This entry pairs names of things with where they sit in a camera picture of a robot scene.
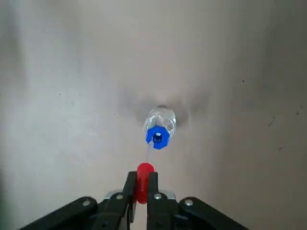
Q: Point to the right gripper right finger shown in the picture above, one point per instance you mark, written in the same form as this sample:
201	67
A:
172	215

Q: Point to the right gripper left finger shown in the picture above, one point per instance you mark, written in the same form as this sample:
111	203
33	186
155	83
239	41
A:
96	215

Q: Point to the red bulb glass dropper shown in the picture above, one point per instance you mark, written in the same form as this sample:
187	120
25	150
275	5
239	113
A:
143	175

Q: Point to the clear bottle blue cap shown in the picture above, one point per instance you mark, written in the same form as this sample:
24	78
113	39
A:
165	140

